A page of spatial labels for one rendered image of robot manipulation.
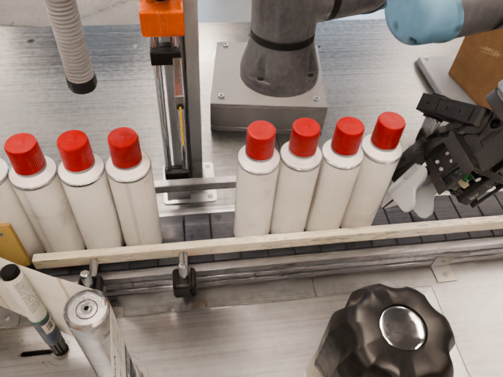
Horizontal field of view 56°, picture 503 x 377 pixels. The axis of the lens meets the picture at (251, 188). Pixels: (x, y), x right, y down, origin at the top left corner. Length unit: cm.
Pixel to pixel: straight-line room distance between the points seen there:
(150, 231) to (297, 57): 41
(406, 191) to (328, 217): 11
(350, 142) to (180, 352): 32
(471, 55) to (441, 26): 56
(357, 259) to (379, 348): 41
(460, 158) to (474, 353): 28
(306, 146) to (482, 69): 58
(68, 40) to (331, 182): 34
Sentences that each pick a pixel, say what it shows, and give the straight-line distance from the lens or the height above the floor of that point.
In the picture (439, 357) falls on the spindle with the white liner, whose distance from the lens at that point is 31.
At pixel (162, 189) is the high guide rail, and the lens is 64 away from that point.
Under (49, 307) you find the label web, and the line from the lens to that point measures 54.
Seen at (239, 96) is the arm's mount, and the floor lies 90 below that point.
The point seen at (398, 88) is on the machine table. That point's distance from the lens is 108.
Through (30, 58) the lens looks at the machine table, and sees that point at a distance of 114.
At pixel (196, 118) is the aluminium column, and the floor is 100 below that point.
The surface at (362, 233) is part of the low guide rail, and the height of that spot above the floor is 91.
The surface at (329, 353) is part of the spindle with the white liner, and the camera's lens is 34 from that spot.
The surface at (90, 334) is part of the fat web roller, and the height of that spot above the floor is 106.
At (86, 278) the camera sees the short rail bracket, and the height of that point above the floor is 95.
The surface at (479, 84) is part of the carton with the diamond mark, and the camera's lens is 106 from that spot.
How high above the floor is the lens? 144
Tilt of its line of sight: 50 degrees down
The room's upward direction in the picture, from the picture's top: 5 degrees clockwise
